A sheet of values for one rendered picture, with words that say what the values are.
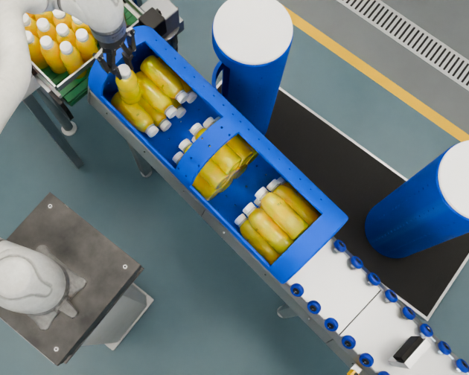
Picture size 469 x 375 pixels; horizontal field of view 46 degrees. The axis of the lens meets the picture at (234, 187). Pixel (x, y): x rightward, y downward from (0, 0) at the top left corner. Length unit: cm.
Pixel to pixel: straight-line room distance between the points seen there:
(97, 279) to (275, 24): 104
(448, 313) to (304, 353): 75
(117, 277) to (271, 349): 125
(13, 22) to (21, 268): 58
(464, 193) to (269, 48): 81
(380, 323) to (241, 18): 113
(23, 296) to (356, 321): 102
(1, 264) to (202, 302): 145
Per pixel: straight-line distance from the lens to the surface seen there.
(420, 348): 176
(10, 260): 146
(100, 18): 135
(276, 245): 165
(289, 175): 160
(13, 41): 120
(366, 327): 188
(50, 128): 243
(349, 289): 187
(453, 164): 195
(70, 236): 171
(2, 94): 108
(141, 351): 275
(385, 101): 313
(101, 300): 167
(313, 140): 279
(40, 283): 147
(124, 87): 172
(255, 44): 195
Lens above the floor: 273
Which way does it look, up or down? 75 degrees down
